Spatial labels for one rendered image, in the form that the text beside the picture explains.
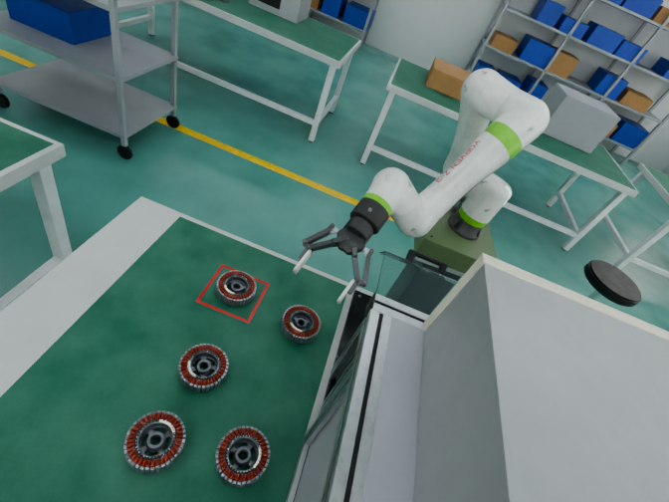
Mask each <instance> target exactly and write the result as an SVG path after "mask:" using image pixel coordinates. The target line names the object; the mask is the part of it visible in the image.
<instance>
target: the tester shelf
mask: <svg viewBox="0 0 669 502"><path fill-rule="evenodd" d="M428 317H429V315H427V314H424V313H422V312H419V311H417V310H415V309H412V308H410V307H407V306H405V305H403V304H400V303H398V302H395V301H393V300H391V299H388V298H386V297H383V296H381V295H379V294H376V293H375V292H374V294H373V295H372V297H371V298H370V300H369V302H368V303H367V305H366V308H365V313H364V317H363V322H362V326H361V330H360V335H359V339H358V343H357V347H356V352H355V356H354V360H353V365H352V369H351V373H350V378H349V382H348V386H347V390H346V395H345V399H344V403H343V408H342V412H341V416H340V421H339V425H338V429H337V433H336V438H335V442H334V450H333V454H332V458H331V463H330V467H329V471H328V475H327V480H326V484H325V488H324V493H323V497H322V501H321V502H413V493H414V478H415V464H416V449H417V434H418V419H419V404H420V390H421V375H422V360H423V345H424V331H423V323H424V322H425V321H426V319H427V318H428Z"/></svg>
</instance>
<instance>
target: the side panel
mask: <svg viewBox="0 0 669 502"><path fill-rule="evenodd" d="M349 378H350V374H349V375H348V377H347V378H346V379H345V381H344V382H343V383H342V385H341V386H340V388H339V389H338V390H337V392H336V393H335V394H334V396H333V398H332V399H331V400H330V402H329V403H328V404H327V406H326V407H325V409H324V410H323V411H322V413H321V414H320V415H319V417H318V418H317V420H316V421H315V422H314V424H313V425H312V426H311V428H310V429H309V431H308V432H307V433H306V435H305V438H304V440H305V441H304V442H303V445H302V448H301V451H300V455H299V458H298V462H297V465H296V468H295V472H294V475H293V478H292V482H291V485H290V489H289V492H288V495H287V499H286V502H321V501H322V497H323V493H324V488H325V484H326V480H327V475H328V471H329V467H330V463H331V458H332V454H333V450H334V445H335V438H336V433H337V429H338V425H339V421H340V416H341V412H342V408H343V403H344V399H345V395H346V390H347V386H348V382H349Z"/></svg>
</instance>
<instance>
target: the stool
mask: <svg viewBox="0 0 669 502"><path fill-rule="evenodd" d="M584 274H585V277H586V279H587V280H588V282H589V283H590V285H591V286H592V287H593V288H594V289H595V291H594V292H593V293H591V294H590V295H589V296H588V297H587V298H590V299H592V300H594V301H595V300H596V299H598V298H599V297H600V296H603V297H605V298H606V299H608V300H609V301H611V302H613V303H615V304H617V305H620V306H625V307H633V306H635V305H636V304H638V303H639V302H641V292H640V290H639V288H638V287H637V285H636V284H635V283H634V282H633V281H632V280H631V279H630V278H629V277H628V276H627V275H626V274H625V273H624V272H622V271H621V270H620V269H618V268H617V267H615V266H613V265H611V264H609V263H607V262H604V261H601V260H591V261H589V262H588V263H587V264H586V265H585V266H584Z"/></svg>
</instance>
